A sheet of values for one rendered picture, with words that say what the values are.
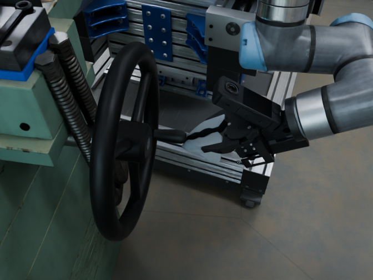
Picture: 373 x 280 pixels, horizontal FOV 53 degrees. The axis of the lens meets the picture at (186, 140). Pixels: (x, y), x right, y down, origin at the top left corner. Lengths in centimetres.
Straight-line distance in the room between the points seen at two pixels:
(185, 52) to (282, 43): 59
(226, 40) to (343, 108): 43
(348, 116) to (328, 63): 10
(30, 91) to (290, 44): 37
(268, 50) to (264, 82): 99
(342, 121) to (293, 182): 98
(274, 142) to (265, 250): 79
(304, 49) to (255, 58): 7
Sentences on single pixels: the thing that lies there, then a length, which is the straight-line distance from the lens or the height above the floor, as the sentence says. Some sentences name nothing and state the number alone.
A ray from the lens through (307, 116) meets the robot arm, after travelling 57.
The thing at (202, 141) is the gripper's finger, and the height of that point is 75.
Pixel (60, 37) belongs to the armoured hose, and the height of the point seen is 97.
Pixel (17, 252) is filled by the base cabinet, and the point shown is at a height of 66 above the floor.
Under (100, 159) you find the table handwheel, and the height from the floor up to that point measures 91.
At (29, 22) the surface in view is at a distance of 47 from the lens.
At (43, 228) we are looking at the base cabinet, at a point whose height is 60.
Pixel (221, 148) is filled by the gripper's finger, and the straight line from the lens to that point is 60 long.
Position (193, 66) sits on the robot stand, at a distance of 116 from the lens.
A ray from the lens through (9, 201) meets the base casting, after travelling 63.
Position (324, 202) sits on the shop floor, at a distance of 152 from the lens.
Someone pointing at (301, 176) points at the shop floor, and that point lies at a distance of 156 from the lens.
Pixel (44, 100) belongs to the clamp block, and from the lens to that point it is 47.
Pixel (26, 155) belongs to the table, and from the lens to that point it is 52.
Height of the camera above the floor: 124
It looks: 50 degrees down
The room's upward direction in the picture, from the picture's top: straight up
